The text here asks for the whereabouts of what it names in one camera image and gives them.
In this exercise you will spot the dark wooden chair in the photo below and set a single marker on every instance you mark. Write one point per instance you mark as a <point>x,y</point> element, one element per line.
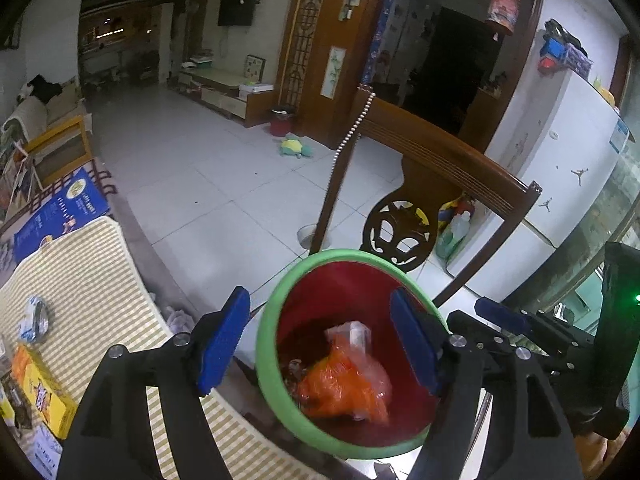
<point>450,160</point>

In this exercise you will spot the white crumpled tissue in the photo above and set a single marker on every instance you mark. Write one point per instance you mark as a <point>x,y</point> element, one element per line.
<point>178,319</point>

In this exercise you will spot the green rimmed red trash bin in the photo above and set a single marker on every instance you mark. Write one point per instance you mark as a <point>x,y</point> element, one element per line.
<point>267,355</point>

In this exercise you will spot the crumpled blue white wrapper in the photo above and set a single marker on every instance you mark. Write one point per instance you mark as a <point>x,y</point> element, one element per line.
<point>35,317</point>

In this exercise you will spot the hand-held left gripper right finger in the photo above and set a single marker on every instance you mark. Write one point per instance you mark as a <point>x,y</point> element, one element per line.
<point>415,342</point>

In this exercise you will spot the blue red toy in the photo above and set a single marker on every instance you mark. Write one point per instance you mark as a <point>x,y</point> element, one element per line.
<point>557,47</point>

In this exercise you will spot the yellow framed wooden stool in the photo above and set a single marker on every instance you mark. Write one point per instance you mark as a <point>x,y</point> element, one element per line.
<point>55,132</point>

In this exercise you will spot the small red bin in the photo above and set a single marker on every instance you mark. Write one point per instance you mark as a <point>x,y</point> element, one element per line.
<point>281,121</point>

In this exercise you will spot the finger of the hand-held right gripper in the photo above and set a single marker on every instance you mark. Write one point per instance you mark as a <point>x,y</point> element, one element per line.
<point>502,314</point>
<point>472,325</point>

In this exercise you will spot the wall mounted television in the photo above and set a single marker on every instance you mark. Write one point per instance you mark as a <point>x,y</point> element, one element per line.
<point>235,10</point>

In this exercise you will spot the flat blue box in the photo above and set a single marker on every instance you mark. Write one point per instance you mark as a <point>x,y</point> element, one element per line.
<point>60,210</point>

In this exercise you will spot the green detergent bottle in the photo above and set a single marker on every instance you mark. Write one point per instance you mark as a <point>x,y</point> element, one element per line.
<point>452,237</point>

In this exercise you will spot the white refrigerator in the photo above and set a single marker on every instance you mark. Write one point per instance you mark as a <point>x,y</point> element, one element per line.
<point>565,135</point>

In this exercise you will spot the short wall scroll picture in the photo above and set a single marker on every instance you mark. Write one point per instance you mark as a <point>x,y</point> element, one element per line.
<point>336,71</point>

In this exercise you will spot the sofa with light cover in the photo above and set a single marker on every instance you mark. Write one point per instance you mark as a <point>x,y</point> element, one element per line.
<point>40,105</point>

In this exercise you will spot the red hanging lantern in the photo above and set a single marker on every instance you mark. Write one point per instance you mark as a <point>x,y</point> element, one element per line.
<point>504,7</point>

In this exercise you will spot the low television cabinet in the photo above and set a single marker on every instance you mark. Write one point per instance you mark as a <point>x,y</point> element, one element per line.
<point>225,95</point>

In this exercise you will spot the white plastic packet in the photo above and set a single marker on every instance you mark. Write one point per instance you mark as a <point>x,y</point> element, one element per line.
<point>355,332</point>

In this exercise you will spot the wooden lattice partition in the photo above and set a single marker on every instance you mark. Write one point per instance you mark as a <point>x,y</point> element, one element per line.
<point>305,35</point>

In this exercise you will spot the small picture frame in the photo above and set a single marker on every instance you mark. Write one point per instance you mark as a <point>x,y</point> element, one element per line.
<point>254,68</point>

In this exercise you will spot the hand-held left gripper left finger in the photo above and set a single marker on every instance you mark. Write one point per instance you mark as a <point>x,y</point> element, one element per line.
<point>222,342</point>

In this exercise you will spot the orange plastic bag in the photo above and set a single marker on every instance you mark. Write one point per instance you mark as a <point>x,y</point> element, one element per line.
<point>340,385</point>

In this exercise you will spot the green yellow plush toy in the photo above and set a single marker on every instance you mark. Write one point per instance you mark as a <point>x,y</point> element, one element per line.
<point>295,146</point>

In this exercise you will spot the long yellow box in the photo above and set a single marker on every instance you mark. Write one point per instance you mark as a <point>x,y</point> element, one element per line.
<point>42,395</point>

